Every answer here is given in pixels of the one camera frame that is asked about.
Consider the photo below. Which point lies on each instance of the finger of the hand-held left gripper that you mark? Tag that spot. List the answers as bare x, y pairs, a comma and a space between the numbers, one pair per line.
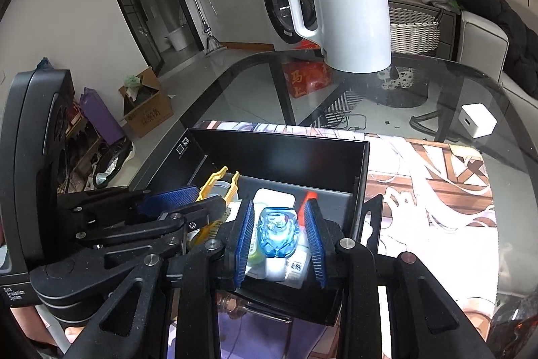
172, 197
168, 222

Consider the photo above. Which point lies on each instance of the black padded jacket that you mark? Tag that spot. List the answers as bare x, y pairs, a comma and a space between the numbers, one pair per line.
508, 31

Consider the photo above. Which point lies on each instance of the purple bag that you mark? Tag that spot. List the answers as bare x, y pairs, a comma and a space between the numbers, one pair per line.
101, 115

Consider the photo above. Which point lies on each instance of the white charger adapter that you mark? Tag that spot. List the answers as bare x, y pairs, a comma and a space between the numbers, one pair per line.
477, 119

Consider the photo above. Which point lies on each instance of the red label soda bottle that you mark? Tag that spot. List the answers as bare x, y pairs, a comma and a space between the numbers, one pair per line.
517, 329

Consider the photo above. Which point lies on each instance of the white electric kettle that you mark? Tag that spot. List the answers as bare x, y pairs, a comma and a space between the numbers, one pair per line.
357, 14

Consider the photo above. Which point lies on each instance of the brown cardboard box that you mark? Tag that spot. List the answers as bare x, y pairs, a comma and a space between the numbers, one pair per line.
151, 115

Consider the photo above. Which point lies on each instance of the printed desk mat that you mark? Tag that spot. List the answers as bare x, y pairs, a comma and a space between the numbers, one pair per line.
441, 195

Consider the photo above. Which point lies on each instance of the woven wicker basket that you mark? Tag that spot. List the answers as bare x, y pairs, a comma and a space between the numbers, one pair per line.
414, 33

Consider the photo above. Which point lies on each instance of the black and white slipper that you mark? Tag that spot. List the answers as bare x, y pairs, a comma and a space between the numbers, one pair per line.
399, 83

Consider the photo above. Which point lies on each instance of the black cardboard box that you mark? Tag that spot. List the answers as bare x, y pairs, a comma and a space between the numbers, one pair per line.
294, 157

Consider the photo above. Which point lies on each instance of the red printed bag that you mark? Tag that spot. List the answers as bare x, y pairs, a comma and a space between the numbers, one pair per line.
304, 77

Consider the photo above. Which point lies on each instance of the person's left hand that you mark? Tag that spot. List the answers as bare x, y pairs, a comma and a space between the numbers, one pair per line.
29, 325

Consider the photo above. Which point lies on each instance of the yellow plastic tool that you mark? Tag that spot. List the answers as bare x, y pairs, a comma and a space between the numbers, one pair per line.
206, 186

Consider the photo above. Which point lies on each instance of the white and green case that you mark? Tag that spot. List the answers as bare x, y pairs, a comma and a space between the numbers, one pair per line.
273, 197

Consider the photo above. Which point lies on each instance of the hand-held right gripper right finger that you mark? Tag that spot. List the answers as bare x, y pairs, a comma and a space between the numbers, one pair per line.
315, 245

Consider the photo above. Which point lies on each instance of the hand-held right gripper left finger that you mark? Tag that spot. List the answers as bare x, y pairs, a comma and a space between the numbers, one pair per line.
246, 241

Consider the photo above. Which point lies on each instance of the blue crystal ornament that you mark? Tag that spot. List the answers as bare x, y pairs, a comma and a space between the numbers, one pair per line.
277, 233

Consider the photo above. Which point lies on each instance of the white bucket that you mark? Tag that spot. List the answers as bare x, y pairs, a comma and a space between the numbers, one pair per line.
178, 39

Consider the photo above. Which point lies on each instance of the grey lower kitchen cabinets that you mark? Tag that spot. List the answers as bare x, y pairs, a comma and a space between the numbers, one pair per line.
239, 5

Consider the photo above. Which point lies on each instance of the floor mop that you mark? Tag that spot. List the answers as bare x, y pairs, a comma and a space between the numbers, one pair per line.
212, 45

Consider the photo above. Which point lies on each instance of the red cap glue bottle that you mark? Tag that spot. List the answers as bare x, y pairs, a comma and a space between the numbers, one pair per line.
294, 267

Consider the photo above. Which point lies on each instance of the wooden shoe rack with shoes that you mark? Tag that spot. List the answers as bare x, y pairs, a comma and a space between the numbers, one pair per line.
80, 148

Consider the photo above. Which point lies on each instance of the light grey sofa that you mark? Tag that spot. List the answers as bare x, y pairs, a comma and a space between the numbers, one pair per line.
479, 43

